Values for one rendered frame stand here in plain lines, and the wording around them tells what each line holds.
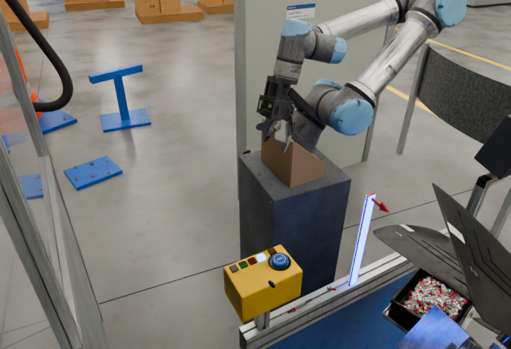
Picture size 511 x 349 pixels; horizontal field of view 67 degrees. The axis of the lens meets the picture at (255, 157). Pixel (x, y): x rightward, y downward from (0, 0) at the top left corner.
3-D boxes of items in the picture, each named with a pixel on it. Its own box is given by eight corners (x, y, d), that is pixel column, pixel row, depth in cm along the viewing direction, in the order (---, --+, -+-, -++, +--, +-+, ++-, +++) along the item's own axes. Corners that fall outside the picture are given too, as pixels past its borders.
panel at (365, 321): (255, 452, 139) (256, 345, 104) (254, 449, 140) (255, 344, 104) (415, 349, 173) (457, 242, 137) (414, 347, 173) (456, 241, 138)
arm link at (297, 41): (320, 24, 101) (291, 18, 98) (310, 66, 105) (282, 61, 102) (306, 23, 108) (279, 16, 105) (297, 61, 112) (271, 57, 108)
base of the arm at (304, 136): (269, 122, 134) (286, 99, 133) (296, 141, 143) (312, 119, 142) (292, 140, 122) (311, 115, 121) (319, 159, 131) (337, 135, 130)
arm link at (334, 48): (331, 35, 116) (299, 28, 112) (352, 39, 106) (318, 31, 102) (325, 61, 119) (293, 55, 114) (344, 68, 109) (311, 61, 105)
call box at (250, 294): (242, 328, 88) (242, 298, 82) (223, 295, 95) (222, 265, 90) (300, 299, 94) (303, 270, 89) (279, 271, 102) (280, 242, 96)
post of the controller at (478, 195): (468, 227, 133) (487, 181, 122) (460, 222, 135) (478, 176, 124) (474, 224, 134) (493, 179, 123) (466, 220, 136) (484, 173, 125)
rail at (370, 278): (245, 358, 101) (245, 340, 97) (239, 345, 104) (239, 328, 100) (469, 241, 138) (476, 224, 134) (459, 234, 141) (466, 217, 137)
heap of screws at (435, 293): (442, 347, 100) (446, 339, 98) (393, 313, 109) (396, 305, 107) (470, 304, 112) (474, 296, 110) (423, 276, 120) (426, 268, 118)
